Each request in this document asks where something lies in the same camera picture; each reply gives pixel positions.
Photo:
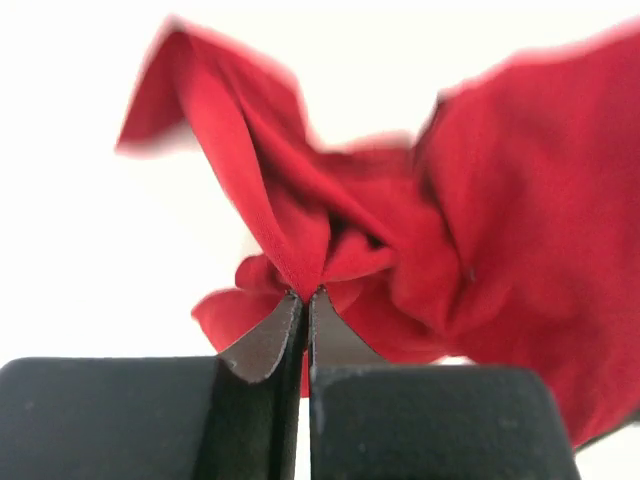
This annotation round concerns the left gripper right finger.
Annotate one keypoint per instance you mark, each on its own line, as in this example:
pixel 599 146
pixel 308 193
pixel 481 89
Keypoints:
pixel 370 419

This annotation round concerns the dark red t shirt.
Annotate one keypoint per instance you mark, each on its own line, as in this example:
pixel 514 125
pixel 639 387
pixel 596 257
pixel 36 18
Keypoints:
pixel 508 232

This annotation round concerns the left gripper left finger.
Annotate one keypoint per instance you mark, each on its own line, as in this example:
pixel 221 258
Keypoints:
pixel 229 416

